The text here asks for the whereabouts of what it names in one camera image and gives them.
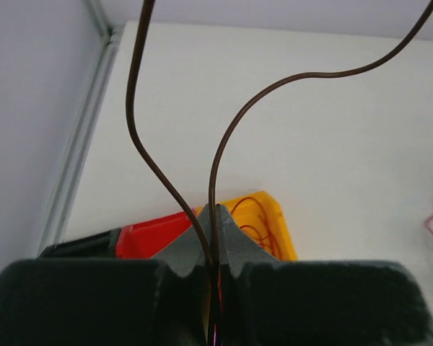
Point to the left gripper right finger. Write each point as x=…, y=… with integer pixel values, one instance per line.
x=266, y=301

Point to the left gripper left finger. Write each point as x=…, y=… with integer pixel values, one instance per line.
x=105, y=301

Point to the red plastic bin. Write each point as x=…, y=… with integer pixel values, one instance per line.
x=144, y=240

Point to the yellow plastic bin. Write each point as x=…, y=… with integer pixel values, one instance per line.
x=260, y=216

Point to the black plastic bin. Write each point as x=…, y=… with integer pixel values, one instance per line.
x=100, y=245

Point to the left aluminium frame post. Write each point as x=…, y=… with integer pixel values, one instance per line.
x=64, y=190

